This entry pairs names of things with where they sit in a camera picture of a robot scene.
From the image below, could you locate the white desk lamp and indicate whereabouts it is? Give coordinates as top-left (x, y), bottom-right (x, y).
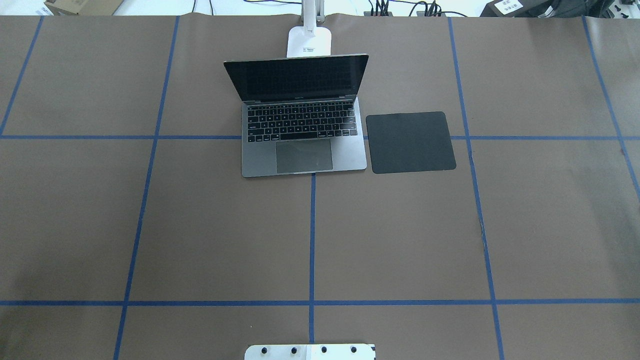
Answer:
top-left (286, 0), bottom-right (332, 59)

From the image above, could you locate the cardboard box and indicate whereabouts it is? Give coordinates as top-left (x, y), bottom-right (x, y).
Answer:
top-left (43, 0), bottom-right (123, 16)

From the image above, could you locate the black box white label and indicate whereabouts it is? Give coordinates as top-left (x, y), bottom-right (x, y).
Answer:
top-left (480, 0), bottom-right (553, 18)

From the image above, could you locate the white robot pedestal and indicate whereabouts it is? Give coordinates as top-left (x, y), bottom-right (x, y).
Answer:
top-left (243, 343), bottom-right (377, 360)

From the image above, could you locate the black mouse pad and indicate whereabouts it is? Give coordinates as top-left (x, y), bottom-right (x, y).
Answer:
top-left (365, 111), bottom-right (457, 174)

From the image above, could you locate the grey laptop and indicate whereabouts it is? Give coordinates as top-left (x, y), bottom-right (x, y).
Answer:
top-left (223, 54), bottom-right (370, 178)

